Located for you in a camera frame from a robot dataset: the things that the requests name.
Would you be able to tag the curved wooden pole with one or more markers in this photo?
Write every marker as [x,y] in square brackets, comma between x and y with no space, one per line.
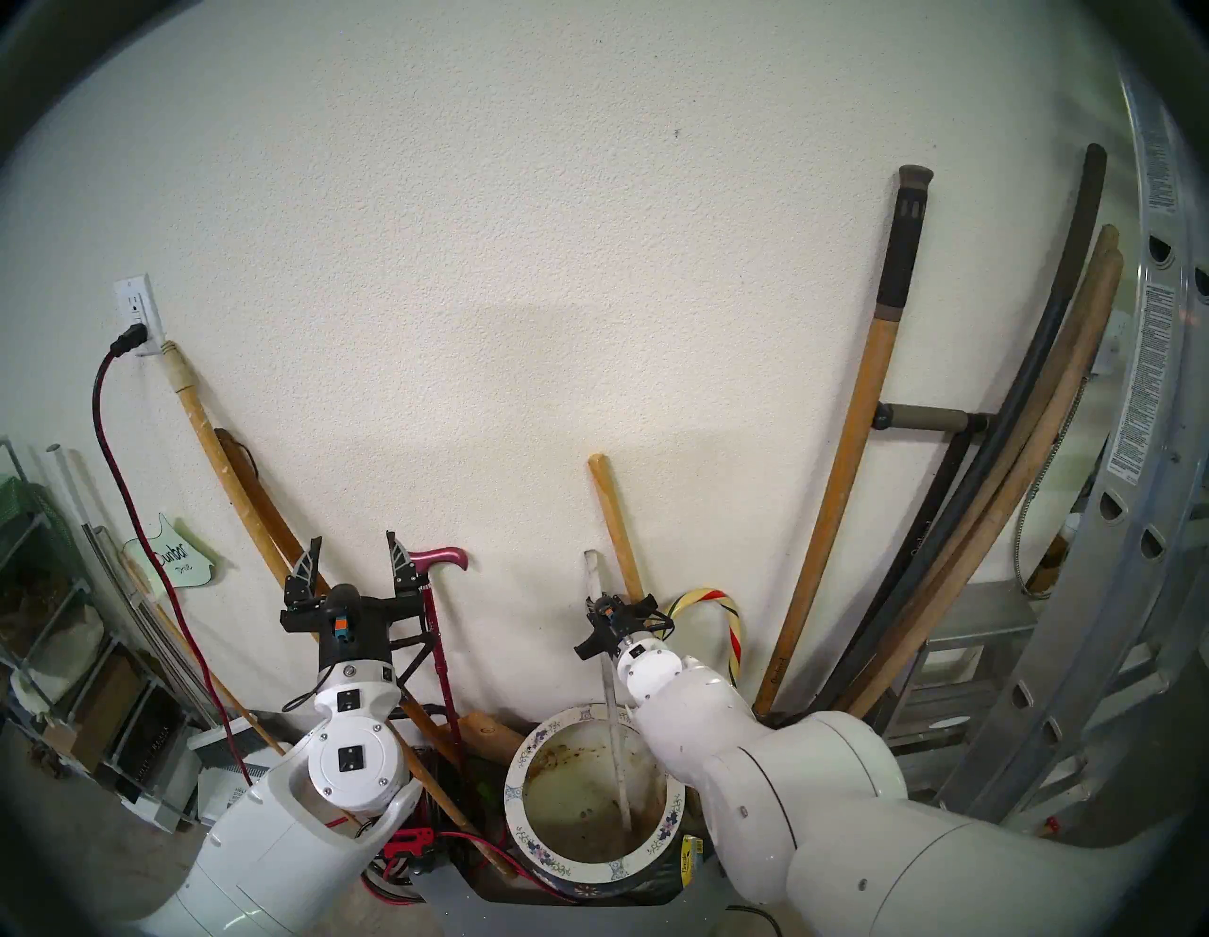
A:
[1110,283]
[1086,283]

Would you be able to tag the aluminium extension ladder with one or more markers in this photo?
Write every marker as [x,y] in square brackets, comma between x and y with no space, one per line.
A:
[1148,378]

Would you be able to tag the wooden board with hole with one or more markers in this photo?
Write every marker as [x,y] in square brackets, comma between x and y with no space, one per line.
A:
[491,737]

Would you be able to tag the black printed box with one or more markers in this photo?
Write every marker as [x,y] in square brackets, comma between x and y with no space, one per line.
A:
[156,746]

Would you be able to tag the brown cardboard box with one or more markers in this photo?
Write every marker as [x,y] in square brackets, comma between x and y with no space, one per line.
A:
[104,704]

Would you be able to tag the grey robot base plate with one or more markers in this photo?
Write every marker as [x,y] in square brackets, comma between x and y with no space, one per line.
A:
[567,916]

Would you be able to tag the pink metal walking cane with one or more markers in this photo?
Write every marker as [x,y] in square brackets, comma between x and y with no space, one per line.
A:
[449,555]

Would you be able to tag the grey step ladder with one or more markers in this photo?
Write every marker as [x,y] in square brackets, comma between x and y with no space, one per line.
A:
[982,614]

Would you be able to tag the white floral ceramic pot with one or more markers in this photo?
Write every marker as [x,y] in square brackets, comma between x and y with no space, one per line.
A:
[567,864]

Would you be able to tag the light wooden stick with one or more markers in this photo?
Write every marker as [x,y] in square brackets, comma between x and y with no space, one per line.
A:
[609,510]

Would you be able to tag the white stick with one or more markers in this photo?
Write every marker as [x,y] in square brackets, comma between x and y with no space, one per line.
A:
[593,576]

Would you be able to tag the striped candy cane stick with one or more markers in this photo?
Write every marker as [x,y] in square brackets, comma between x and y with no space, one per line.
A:
[708,595]

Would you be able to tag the dark brown wooden stick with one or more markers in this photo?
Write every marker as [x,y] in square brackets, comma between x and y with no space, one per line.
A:
[227,444]

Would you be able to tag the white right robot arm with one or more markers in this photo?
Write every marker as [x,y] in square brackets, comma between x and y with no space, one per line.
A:
[803,803]

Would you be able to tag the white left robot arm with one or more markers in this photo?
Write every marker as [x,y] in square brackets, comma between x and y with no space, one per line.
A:
[283,831]

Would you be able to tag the white plastic pipe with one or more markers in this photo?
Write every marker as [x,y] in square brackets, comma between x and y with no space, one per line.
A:
[66,482]

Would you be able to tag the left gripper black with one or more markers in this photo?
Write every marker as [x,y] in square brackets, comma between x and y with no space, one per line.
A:
[354,633]

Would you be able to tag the green handwritten sign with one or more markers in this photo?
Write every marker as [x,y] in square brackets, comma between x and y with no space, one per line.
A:
[175,557]

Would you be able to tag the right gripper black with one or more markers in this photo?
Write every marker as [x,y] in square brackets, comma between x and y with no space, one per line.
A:
[623,628]

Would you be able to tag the white wall outlet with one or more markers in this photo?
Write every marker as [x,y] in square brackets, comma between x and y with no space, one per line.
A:
[140,302]

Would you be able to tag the green checked cloth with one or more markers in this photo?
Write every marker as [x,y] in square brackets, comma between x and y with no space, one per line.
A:
[24,501]

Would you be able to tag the grey metal rail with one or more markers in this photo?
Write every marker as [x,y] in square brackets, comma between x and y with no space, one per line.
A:
[123,586]

